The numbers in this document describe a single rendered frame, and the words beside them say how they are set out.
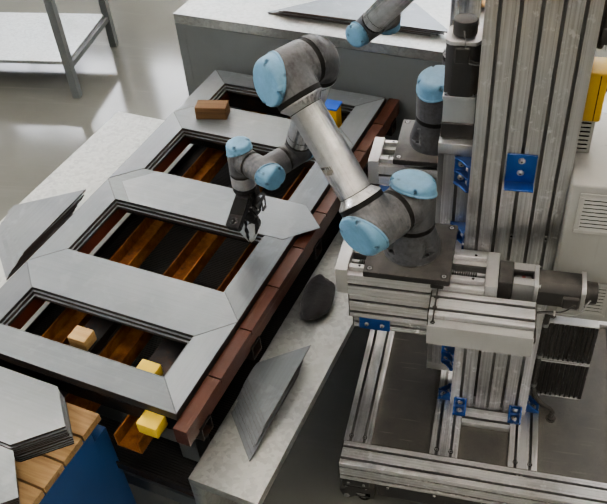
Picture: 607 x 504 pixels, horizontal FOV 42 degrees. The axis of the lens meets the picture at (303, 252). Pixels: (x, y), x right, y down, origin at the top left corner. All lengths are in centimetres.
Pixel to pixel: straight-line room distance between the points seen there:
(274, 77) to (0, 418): 110
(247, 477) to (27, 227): 121
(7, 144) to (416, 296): 319
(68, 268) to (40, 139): 234
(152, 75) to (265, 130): 231
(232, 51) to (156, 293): 130
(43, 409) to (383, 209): 100
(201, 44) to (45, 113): 185
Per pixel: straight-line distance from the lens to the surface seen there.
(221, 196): 266
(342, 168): 188
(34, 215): 288
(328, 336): 238
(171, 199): 269
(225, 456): 216
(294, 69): 187
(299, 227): 249
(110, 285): 243
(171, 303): 232
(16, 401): 221
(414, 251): 204
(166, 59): 534
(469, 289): 211
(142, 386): 214
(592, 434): 283
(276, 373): 225
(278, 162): 221
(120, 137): 323
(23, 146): 479
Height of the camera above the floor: 246
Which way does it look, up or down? 42 degrees down
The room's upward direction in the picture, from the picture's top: 6 degrees counter-clockwise
